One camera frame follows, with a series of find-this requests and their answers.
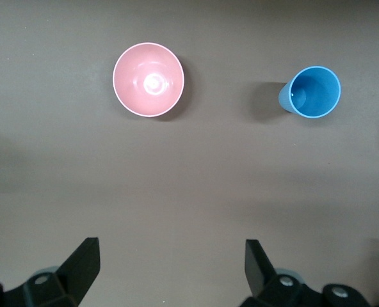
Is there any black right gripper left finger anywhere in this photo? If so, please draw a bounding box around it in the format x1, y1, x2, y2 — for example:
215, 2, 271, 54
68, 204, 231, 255
2, 237, 101, 307

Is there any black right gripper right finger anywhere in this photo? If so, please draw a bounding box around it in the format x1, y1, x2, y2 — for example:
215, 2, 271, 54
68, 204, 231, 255
244, 239, 373, 307

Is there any pink bowl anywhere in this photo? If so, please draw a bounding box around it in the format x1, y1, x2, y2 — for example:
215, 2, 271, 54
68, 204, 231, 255
112, 42, 186, 118

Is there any blue ribbed plastic cup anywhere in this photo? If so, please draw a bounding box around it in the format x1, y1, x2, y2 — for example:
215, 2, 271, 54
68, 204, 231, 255
278, 65, 342, 120

